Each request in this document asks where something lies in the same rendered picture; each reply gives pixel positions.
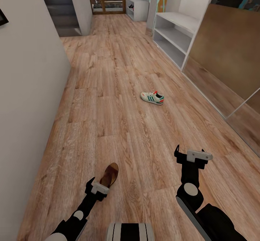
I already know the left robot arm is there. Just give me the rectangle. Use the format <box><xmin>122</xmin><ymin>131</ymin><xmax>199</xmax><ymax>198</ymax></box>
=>
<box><xmin>44</xmin><ymin>177</ymin><xmax>109</xmax><ymax>241</ymax></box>

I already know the sandal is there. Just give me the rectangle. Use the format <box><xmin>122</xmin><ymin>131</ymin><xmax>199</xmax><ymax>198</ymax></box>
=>
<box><xmin>99</xmin><ymin>163</ymin><xmax>118</xmax><ymax>188</ymax></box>

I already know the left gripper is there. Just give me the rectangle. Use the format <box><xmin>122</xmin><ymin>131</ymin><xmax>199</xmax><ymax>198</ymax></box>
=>
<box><xmin>85</xmin><ymin>177</ymin><xmax>107</xmax><ymax>206</ymax></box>

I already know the gym shoe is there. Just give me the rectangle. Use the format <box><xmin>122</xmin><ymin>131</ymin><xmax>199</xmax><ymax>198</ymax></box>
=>
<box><xmin>140</xmin><ymin>91</ymin><xmax>164</xmax><ymax>105</ymax></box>

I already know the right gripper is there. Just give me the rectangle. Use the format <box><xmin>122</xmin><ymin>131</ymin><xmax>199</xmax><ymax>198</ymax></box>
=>
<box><xmin>174</xmin><ymin>145</ymin><xmax>208</xmax><ymax>176</ymax></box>

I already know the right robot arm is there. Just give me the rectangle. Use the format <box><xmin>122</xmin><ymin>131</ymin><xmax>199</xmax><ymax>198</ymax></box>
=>
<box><xmin>174</xmin><ymin>145</ymin><xmax>247</xmax><ymax>241</ymax></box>

